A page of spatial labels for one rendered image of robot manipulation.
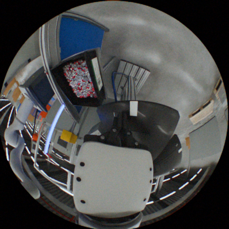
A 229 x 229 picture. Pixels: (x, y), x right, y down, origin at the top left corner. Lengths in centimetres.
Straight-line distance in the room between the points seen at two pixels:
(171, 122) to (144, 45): 100
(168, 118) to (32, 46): 203
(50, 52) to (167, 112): 42
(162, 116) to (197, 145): 564
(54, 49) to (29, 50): 155
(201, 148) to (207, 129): 114
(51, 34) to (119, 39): 84
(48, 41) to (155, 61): 111
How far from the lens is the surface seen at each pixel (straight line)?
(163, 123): 16
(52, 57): 35
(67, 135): 61
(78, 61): 24
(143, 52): 106
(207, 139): 552
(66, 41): 44
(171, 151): 41
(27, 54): 186
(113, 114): 17
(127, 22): 111
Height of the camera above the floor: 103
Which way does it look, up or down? 30 degrees down
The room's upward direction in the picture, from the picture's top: 169 degrees counter-clockwise
